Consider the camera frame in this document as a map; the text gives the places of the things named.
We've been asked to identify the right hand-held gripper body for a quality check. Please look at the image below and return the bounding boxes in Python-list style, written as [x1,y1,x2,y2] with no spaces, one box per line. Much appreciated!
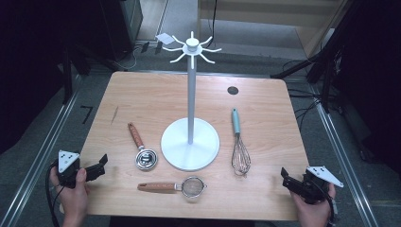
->
[301,166,345,205]

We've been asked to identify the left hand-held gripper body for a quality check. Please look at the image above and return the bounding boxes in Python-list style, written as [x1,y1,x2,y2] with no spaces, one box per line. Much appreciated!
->
[56,149,87,189]

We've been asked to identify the wooden handled steel ladle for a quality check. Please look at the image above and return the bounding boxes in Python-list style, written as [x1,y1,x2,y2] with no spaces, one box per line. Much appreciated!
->
[127,122,159,171]

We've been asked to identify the wooden handled mesh strainer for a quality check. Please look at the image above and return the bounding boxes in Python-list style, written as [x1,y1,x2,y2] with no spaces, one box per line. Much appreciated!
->
[137,175,208,199]

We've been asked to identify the teal handled wire whisk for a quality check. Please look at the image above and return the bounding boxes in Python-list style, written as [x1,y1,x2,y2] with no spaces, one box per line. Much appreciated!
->
[231,107,253,177]

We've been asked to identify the white utensil rack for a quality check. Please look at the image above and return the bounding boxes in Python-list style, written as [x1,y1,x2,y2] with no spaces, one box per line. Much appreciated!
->
[162,30,222,172]

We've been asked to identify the person's right hand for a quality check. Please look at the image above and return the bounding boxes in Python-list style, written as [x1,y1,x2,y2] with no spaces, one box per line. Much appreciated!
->
[290,183,338,227]

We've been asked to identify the person's left hand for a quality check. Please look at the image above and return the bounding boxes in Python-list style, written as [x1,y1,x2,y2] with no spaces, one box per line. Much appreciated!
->
[49,166,91,219]

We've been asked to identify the black metal stand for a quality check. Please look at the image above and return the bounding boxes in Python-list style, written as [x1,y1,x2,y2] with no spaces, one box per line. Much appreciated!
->
[61,46,76,106]

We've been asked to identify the black tripod stand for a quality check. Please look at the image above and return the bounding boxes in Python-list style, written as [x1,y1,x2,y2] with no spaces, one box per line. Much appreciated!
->
[270,0,367,114]

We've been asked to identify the black cabinet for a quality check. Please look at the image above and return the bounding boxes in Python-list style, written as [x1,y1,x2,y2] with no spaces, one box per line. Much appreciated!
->
[98,0,144,62]

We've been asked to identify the white paper sheet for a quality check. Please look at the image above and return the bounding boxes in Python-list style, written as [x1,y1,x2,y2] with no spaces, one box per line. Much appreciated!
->
[155,32,176,45]

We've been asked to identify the light wooden platform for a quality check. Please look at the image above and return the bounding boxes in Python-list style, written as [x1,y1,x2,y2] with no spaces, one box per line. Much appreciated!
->
[197,0,352,60]

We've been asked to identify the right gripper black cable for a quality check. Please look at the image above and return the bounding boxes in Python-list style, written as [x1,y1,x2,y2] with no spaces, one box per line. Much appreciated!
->
[315,180,339,227]

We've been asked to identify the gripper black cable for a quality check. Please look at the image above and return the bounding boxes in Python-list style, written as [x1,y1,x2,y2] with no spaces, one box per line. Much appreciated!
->
[44,163,65,227]
[315,180,339,227]

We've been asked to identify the aluminium floor rail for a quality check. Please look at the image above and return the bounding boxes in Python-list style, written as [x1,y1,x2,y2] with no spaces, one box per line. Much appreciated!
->
[310,84,380,227]
[0,89,80,227]

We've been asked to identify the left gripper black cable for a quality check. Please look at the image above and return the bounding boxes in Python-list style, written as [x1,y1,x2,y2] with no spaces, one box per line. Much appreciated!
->
[44,163,65,227]

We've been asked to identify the black floor cables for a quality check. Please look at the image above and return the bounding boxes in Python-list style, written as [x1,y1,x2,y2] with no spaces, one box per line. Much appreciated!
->
[282,59,330,131]

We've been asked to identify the white floor cable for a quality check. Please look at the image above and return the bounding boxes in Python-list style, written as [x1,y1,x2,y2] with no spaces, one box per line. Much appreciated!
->
[113,46,140,71]

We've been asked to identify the black hanging cable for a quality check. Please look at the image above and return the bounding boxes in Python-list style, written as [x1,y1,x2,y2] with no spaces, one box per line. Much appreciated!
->
[210,0,218,49]

